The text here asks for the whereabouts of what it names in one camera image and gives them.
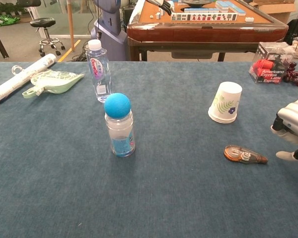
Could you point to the cardboard box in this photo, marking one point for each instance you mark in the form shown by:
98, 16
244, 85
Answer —
275, 10

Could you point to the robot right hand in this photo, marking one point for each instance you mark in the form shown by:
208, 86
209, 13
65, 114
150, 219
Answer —
296, 116

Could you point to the brown mahjong table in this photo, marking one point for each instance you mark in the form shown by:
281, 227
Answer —
201, 33

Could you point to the blue ball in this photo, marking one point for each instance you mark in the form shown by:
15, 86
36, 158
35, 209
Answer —
117, 104

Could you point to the white fern print paper cup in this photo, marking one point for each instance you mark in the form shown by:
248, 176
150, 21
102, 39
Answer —
226, 104

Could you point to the rolled white paper tube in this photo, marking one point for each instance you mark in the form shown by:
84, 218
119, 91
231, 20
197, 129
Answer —
17, 80

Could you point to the dark red capsule cluster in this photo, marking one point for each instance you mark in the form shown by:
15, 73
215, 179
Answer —
294, 75

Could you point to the orange brown correction tape dispenser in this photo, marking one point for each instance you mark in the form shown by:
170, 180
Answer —
241, 155

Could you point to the single white mahjong tile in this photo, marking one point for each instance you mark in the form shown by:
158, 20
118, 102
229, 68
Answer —
249, 19

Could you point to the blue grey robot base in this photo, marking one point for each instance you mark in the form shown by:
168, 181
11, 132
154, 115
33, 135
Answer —
109, 32

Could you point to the green bag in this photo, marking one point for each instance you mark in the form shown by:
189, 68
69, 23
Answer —
6, 20

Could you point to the white plastic hook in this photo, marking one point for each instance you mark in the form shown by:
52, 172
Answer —
15, 68

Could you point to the black swivel stool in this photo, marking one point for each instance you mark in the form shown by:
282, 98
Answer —
42, 22

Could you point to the clear water bottle white cap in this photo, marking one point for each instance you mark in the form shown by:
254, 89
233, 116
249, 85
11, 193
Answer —
98, 72

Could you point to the clear plastic jar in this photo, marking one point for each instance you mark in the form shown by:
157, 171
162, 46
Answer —
120, 136

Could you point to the clear box of red capsules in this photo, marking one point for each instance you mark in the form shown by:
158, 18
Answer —
270, 64

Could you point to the blue table cloth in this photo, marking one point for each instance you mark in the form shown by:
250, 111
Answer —
149, 193

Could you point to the light green dustpan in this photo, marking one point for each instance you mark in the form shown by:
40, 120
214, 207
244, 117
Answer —
57, 83

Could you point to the wooden pole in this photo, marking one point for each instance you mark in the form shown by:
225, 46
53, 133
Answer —
70, 24

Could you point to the row of mahjong tiles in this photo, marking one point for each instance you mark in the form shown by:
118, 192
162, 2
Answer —
203, 17

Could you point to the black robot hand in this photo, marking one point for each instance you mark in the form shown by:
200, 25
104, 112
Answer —
165, 6

